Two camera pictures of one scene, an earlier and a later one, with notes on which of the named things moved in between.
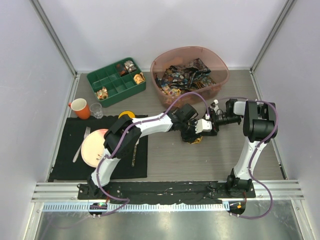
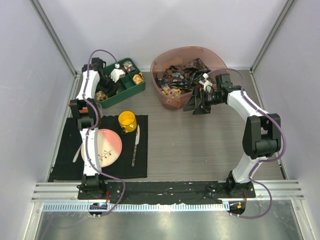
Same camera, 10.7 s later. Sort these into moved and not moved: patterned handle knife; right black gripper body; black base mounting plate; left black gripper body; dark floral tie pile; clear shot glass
Moved: right black gripper body; left black gripper body
Not moved: patterned handle knife; dark floral tie pile; black base mounting plate; clear shot glass
